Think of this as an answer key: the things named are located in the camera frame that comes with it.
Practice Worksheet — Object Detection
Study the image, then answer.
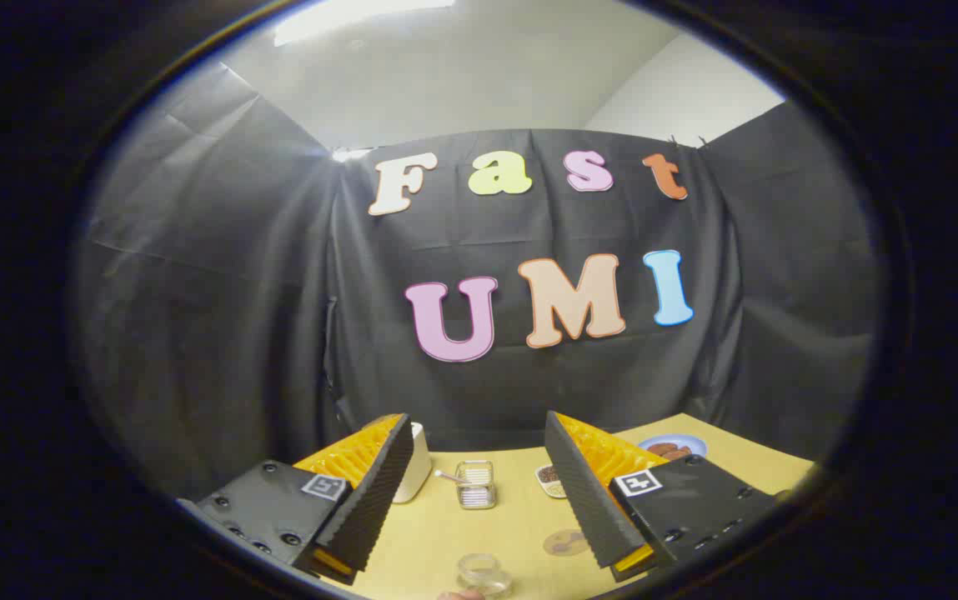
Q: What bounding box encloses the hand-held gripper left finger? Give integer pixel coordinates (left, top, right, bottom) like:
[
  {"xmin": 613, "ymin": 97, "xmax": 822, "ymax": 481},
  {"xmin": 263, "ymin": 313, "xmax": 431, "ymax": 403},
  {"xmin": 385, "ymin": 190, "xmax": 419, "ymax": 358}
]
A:
[{"xmin": 193, "ymin": 413, "xmax": 415, "ymax": 587}]

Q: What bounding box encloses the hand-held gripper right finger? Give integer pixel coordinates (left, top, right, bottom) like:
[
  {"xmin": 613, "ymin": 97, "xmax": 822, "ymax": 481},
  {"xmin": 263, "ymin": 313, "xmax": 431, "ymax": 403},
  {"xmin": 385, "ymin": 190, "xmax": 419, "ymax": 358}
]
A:
[{"xmin": 544, "ymin": 410, "xmax": 780, "ymax": 583}]

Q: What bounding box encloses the white bottle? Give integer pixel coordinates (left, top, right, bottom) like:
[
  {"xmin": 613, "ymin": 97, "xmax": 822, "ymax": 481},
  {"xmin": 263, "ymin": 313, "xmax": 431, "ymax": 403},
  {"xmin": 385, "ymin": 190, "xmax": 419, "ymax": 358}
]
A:
[{"xmin": 392, "ymin": 422, "xmax": 434, "ymax": 504}]

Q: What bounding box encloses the round coaster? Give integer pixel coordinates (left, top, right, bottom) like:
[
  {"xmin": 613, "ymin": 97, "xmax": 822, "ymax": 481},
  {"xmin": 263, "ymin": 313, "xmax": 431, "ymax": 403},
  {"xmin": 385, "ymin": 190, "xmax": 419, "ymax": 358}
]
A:
[{"xmin": 542, "ymin": 529, "xmax": 590, "ymax": 558}]

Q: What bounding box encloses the clear glass cup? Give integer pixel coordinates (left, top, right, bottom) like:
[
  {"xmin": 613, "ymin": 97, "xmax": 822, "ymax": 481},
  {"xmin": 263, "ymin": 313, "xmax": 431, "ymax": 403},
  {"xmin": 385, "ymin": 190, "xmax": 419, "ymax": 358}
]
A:
[{"xmin": 456, "ymin": 552, "xmax": 514, "ymax": 598}]

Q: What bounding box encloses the small white dish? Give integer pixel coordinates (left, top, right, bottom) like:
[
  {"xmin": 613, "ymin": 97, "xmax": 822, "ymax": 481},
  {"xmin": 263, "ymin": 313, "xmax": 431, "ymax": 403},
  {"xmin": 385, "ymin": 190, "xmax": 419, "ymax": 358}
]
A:
[{"xmin": 534, "ymin": 463, "xmax": 568, "ymax": 500}]

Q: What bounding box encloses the wooden table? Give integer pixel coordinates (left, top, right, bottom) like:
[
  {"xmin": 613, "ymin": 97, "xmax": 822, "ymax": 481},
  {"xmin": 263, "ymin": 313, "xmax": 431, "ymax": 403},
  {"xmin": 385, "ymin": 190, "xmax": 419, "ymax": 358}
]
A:
[{"xmin": 320, "ymin": 412, "xmax": 818, "ymax": 600}]

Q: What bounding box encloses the blue plate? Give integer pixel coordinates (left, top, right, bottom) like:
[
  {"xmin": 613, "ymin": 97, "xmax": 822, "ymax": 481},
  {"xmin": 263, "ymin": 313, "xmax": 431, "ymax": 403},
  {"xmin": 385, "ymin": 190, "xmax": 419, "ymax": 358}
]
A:
[{"xmin": 638, "ymin": 433, "xmax": 709, "ymax": 462}]

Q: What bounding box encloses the black backdrop cloth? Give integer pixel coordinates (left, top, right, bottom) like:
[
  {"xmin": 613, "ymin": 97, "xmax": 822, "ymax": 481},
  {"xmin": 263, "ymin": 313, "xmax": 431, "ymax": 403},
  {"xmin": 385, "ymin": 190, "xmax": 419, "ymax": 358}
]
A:
[{"xmin": 70, "ymin": 62, "xmax": 881, "ymax": 503}]

